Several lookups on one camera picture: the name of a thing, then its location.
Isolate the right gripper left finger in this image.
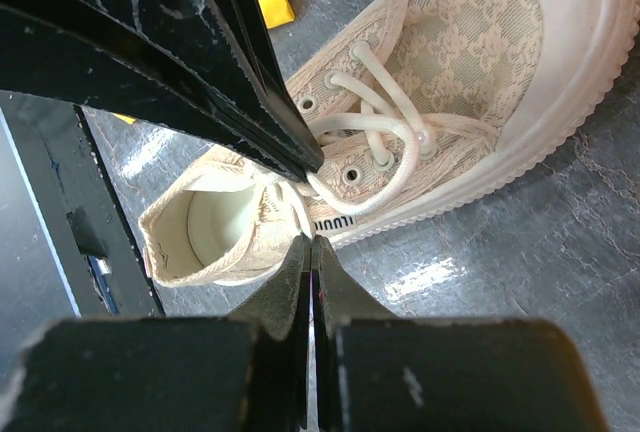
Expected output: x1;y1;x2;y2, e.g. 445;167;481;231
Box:
230;235;311;431

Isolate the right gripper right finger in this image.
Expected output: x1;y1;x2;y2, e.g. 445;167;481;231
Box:
311;236;399;431

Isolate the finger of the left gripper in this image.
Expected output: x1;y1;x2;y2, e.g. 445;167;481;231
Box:
0;0;311;184
205;0;324;172

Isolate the beige lace sneaker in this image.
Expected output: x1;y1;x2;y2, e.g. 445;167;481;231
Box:
139;0;639;287

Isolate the white shoelace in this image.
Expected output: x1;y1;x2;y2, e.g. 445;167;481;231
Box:
265;41;499;238

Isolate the grey table mat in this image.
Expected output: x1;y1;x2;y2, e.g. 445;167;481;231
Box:
84;0;639;431

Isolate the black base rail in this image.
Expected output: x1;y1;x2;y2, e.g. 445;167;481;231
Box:
1;92;164;317

